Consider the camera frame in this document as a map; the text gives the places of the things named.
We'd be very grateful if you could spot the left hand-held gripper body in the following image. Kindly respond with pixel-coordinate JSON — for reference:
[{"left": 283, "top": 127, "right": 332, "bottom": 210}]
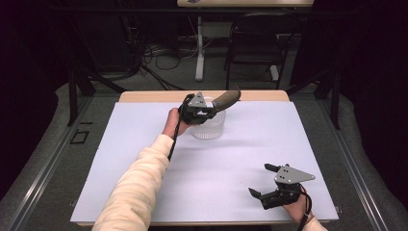
[{"left": 181, "top": 91, "right": 217, "bottom": 125}]

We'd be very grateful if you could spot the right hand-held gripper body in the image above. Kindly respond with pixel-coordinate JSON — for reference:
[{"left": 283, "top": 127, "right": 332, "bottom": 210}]
[{"left": 260, "top": 164, "right": 316, "bottom": 210}]

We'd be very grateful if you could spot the white plastic basket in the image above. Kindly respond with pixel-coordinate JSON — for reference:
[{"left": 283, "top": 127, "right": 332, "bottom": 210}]
[{"left": 191, "top": 95, "right": 227, "bottom": 141}]

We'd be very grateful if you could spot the black spatula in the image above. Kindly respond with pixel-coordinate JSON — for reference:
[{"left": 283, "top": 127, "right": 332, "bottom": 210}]
[{"left": 211, "top": 86, "right": 242, "bottom": 114}]

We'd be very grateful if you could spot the person's left hand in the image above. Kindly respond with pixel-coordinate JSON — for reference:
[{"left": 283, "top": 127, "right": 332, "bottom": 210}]
[{"left": 162, "top": 108, "right": 191, "bottom": 139}]

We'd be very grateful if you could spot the person's right hand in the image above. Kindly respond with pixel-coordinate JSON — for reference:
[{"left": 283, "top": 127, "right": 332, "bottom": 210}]
[{"left": 282, "top": 187, "right": 314, "bottom": 225}]

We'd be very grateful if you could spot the white table mat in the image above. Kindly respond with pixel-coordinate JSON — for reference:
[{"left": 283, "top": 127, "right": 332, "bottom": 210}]
[{"left": 70, "top": 100, "right": 340, "bottom": 224}]

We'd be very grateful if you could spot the wooden table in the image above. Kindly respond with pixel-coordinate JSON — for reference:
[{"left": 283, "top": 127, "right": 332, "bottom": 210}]
[{"left": 70, "top": 90, "right": 340, "bottom": 227}]

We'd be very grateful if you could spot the white-legged desk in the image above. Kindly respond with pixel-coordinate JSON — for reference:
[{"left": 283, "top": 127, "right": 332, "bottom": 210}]
[{"left": 176, "top": 0, "right": 315, "bottom": 82}]

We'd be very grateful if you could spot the black chair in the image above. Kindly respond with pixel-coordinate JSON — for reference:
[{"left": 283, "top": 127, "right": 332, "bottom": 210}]
[{"left": 224, "top": 13, "right": 301, "bottom": 90}]

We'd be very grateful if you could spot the black metal stand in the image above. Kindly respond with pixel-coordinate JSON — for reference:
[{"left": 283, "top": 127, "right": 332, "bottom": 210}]
[
  {"left": 285, "top": 68, "right": 342, "bottom": 131},
  {"left": 65, "top": 18, "right": 127, "bottom": 127}
]

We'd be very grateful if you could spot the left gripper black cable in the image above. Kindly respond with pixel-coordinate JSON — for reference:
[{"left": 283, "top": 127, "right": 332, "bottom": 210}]
[{"left": 166, "top": 104, "right": 188, "bottom": 162}]

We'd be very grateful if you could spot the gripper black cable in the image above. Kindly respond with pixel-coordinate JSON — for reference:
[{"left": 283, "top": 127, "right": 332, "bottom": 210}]
[
  {"left": 166, "top": 104, "right": 188, "bottom": 162},
  {"left": 296, "top": 186, "right": 314, "bottom": 231}
]

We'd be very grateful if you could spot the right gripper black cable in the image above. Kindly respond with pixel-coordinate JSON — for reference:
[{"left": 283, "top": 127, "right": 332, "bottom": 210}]
[{"left": 296, "top": 186, "right": 314, "bottom": 231}]

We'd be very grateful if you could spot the grey metal floor rail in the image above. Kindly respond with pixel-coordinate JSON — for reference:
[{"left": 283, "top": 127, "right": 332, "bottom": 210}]
[
  {"left": 316, "top": 95, "right": 390, "bottom": 231},
  {"left": 6, "top": 95, "right": 94, "bottom": 231}
]

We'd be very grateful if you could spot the bundle of floor cables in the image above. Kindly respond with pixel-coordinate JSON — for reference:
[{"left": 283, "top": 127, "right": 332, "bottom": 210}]
[{"left": 140, "top": 39, "right": 200, "bottom": 71}]

